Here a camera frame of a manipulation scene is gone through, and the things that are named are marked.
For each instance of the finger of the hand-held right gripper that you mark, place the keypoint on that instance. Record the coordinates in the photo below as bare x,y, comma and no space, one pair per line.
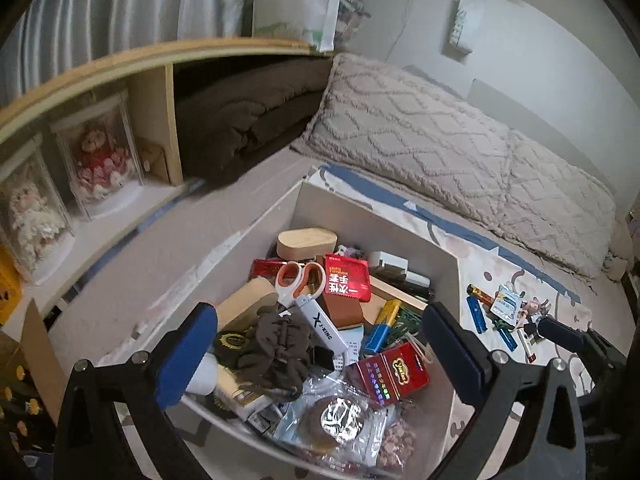
555,329

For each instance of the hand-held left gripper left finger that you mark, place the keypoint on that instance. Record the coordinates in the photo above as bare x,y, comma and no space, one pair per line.
190,355

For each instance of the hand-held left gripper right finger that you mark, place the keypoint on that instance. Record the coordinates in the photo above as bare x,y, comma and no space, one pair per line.
452,350

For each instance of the brown hair claw clip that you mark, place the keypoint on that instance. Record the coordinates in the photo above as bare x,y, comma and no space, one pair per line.
272,345

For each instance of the white storage box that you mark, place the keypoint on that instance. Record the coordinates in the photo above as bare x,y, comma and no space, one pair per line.
380,240

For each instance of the small doll figure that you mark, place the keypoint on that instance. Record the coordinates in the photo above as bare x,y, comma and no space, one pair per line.
532,310

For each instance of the white pen red tip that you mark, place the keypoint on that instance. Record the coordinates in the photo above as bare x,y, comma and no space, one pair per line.
527,350

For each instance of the black pouch gold emblem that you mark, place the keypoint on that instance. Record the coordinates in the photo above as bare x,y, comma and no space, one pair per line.
230,345

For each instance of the green clothespin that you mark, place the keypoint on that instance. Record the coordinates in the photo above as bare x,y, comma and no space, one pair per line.
407,325

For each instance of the white blue packet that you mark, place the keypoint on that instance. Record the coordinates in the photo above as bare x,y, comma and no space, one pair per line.
505,305

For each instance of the gold white cigarette pack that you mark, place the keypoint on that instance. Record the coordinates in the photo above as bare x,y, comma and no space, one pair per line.
235,395

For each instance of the dark candy bar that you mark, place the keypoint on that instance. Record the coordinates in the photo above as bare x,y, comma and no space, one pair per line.
477,292

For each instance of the red cigarette box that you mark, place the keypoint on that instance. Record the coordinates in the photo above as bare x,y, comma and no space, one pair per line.
395,375

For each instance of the blue yellow battery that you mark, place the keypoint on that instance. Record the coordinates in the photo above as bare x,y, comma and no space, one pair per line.
380,330

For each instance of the rounded wooden block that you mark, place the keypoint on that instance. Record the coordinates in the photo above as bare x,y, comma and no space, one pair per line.
245,300

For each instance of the flat wooden plank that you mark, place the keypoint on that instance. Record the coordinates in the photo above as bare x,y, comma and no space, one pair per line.
395,294

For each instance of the beige plush toy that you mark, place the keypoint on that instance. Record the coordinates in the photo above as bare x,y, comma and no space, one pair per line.
617,252

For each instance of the printed paper leaflet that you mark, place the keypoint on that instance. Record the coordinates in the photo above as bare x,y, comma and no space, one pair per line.
352,350

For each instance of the white charger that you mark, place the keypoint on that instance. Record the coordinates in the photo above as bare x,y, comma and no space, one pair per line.
392,261

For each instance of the pink snack bag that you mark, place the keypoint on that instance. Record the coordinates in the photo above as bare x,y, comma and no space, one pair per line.
397,442

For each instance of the dark red foil packet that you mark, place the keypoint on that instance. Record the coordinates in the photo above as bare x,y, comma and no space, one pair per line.
265,269

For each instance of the red glove packet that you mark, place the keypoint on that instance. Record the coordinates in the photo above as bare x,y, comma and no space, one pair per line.
347,280

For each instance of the small black box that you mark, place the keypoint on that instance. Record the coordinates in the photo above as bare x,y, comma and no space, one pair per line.
320,358

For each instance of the white X-King box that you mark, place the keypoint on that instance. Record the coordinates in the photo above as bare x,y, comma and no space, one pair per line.
322,327

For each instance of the beige textured pillow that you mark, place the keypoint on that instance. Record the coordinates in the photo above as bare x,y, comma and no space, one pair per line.
560,195
400,135

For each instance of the brown cardboard box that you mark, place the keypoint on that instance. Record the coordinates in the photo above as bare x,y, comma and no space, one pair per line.
35,360

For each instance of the yellow box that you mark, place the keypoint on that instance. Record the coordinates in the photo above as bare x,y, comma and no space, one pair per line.
9,285

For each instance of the small brown carton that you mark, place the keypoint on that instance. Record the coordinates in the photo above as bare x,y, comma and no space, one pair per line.
152,160

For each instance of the red doll display case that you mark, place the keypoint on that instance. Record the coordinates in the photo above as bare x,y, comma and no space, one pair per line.
100,160

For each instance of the white doll display case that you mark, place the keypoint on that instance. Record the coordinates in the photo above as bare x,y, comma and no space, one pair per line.
30,210

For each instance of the brown folded blanket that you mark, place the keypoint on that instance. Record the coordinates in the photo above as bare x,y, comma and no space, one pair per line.
240,115

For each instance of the wooden bedside shelf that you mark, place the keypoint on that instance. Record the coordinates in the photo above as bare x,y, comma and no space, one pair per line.
150,110

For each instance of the clear acrylic holder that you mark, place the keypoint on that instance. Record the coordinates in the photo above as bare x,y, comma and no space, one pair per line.
352,15

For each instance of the silver grey curtain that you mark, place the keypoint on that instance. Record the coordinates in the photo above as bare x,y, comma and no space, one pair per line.
100,10

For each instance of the white paper bag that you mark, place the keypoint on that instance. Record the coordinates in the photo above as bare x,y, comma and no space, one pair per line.
295,0

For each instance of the white hanging wall pouch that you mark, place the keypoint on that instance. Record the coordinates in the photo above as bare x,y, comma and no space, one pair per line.
465,20

